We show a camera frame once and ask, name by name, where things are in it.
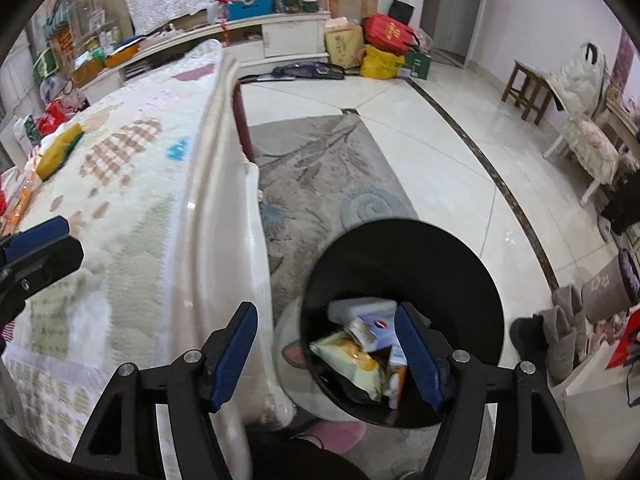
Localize pale yellow snack packet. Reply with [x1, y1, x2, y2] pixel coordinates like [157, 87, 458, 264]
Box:
[310, 330, 388, 403]

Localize white packet with round logo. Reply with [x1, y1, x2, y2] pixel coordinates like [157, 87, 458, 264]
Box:
[345, 312, 401, 351]

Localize red zip bag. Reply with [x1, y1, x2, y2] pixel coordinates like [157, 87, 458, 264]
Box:
[362, 12, 421, 55]

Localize white medicine box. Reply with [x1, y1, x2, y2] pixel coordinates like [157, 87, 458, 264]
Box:
[385, 342, 411, 411]

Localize white TV cabinet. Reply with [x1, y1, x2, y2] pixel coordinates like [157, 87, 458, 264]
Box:
[75, 10, 333, 93]

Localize chair with floral cover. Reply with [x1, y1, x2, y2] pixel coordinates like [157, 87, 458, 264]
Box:
[545, 110, 621, 206]

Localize large red shopping bag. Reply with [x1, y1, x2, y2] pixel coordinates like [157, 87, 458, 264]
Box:
[37, 100, 71, 136]

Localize orange box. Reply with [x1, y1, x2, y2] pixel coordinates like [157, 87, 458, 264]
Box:
[105, 42, 141, 68]

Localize purple handheld vacuum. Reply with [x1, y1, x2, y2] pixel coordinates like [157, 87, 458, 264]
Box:
[272, 61, 346, 81]

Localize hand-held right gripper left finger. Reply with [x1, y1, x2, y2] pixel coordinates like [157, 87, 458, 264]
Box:
[71, 301, 259, 480]

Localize grey patterned cushion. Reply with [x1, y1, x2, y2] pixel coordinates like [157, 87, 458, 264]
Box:
[582, 255, 632, 323]

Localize striped tote bag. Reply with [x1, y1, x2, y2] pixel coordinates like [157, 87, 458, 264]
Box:
[45, 0, 71, 36]

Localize yellow sponge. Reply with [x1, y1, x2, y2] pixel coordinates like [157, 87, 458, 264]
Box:
[36, 124, 85, 182]

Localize pink slipper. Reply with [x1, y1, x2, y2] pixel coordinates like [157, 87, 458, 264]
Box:
[295, 420, 366, 453]

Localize grey boots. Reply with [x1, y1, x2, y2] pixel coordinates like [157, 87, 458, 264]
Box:
[542, 285, 586, 386]

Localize blue basket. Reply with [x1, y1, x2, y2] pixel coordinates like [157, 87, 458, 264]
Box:
[227, 0, 275, 22]

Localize black bag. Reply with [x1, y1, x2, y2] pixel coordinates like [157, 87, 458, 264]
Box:
[387, 0, 416, 23]

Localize small orange clear wrapper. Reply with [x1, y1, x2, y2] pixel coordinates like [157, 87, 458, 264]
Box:
[7, 172, 41, 228]

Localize green box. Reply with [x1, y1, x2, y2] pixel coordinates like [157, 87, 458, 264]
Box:
[402, 50, 433, 81]

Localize white bin with black liner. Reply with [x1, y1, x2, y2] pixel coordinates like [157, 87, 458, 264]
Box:
[272, 218, 504, 428]

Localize red hanging couplet ornament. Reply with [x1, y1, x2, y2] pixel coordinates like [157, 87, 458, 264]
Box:
[52, 27, 76, 63]

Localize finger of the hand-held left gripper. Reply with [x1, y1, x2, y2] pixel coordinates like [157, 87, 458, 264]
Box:
[0, 236, 84, 321]
[0, 216, 71, 261]

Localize white foam block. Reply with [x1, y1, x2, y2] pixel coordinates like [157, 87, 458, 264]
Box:
[327, 297, 399, 328]

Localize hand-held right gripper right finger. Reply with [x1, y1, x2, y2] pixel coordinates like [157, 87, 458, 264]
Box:
[393, 301, 586, 480]

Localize grey patterned rug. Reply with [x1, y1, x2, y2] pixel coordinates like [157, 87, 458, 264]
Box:
[240, 114, 496, 480]

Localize cardboard box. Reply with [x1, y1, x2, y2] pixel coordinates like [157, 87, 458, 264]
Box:
[324, 20, 365, 70]

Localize yellow bag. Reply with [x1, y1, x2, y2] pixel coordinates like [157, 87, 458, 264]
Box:
[360, 45, 406, 80]

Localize wooden stool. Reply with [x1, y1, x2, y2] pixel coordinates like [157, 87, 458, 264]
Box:
[502, 60, 556, 126]

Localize white padded jacket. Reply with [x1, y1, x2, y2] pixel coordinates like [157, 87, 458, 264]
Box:
[552, 42, 608, 118]

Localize red paper bag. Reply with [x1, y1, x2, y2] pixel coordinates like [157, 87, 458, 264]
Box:
[607, 305, 640, 371]

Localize green tote bag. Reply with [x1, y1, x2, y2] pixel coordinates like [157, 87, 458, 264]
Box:
[32, 47, 58, 86]

